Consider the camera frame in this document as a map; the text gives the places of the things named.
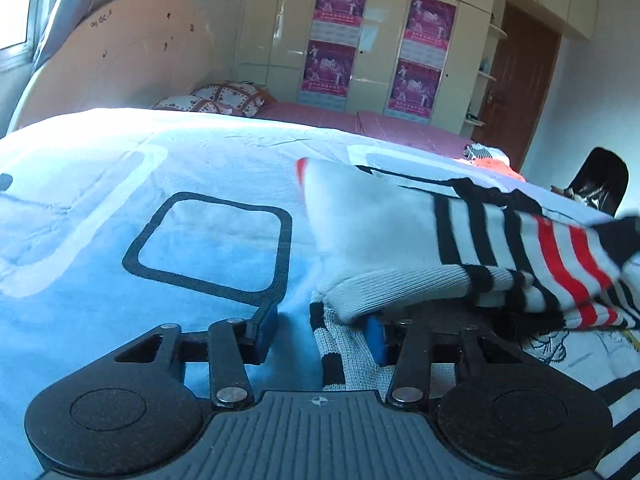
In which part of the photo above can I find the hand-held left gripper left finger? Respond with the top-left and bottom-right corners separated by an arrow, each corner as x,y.
114,300 -> 279,411

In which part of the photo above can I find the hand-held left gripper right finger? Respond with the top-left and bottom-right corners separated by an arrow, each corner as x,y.
364,310 -> 527,406

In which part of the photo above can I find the striped knit sweater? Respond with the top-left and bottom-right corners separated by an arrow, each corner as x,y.
295,156 -> 640,480

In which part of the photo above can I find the blue patterned blanket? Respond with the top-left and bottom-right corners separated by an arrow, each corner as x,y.
0,107 -> 640,480

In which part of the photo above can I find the orange cloth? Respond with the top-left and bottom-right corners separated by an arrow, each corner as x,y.
452,156 -> 527,184

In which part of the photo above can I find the zebra print cloth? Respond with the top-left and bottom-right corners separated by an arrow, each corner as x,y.
462,144 -> 497,162

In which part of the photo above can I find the pink bed sheet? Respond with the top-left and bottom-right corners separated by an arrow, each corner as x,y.
255,101 -> 502,159

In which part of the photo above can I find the red patterned pillow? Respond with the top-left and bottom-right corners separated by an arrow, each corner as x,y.
151,95 -> 236,117
190,81 -> 275,118

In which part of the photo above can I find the black chair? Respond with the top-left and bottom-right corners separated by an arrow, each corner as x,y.
565,147 -> 630,218

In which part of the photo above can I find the brown wooden door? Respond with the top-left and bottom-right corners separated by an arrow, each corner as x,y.
472,2 -> 562,171

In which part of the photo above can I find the beige wooden headboard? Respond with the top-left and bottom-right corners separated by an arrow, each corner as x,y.
10,0 -> 223,133

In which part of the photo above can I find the cream wardrobe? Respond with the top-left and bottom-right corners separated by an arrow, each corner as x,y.
232,0 -> 601,136

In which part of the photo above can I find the blue curtain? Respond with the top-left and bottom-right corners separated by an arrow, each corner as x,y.
31,0 -> 103,76

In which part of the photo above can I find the window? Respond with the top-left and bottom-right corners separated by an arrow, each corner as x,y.
0,0 -> 47,72

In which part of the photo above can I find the purple wall poster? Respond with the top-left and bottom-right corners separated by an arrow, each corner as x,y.
300,40 -> 357,109
384,58 -> 443,121
312,0 -> 370,44
401,0 -> 457,71

